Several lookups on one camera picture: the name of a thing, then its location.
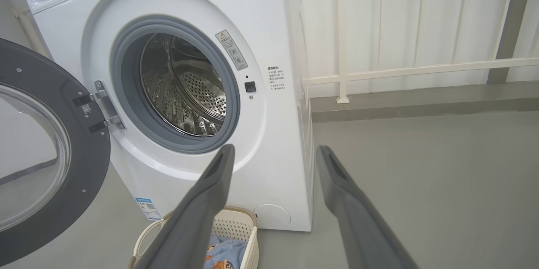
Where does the steel washer drum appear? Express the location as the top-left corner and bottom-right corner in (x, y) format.
(140, 33), (227, 137)

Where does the blue cartoon print garment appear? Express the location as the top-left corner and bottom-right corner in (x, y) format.
(203, 235), (249, 269)

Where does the white front-load washing machine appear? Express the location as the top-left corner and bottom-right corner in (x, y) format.
(17, 0), (314, 232)

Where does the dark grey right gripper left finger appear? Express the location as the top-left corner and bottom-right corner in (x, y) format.
(135, 144), (235, 269)

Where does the blue energy label sticker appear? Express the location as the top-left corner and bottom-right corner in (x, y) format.
(135, 197), (163, 221)

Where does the round white filter cover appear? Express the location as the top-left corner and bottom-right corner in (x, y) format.
(253, 204), (291, 228)

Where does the grey warning label sticker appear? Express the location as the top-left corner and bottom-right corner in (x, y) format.
(215, 30), (248, 71)

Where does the silver door hinge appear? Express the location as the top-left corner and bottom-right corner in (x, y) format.
(93, 80), (126, 131)

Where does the white metal railing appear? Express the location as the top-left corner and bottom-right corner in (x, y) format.
(302, 0), (539, 104)

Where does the cream perforated laundry basket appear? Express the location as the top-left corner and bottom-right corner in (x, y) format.
(128, 206), (259, 269)

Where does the grey pillar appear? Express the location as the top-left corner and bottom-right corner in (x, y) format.
(487, 0), (535, 84)

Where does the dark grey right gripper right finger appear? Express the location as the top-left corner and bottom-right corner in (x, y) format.
(316, 145), (419, 269)

